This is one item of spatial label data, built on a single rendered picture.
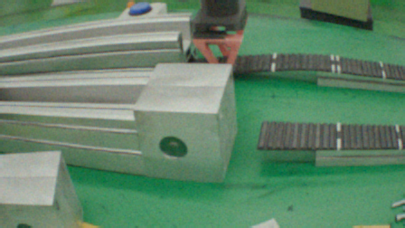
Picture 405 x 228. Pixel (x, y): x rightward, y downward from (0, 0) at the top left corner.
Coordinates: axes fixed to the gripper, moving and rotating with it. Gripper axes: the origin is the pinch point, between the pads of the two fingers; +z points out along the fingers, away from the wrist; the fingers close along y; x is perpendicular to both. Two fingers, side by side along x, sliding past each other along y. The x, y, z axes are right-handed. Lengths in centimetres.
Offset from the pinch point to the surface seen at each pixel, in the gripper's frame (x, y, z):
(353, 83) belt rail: 21.3, 1.9, 1.0
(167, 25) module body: -9.0, -2.4, -5.5
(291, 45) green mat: 9.8, -11.2, 1.8
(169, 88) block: -2.5, 19.6, -7.5
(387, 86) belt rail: 28.3, 1.9, 0.9
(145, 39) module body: -10.2, 4.7, -6.5
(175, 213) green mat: -0.7, 29.7, 2.0
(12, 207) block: -15.4, 42.2, -6.7
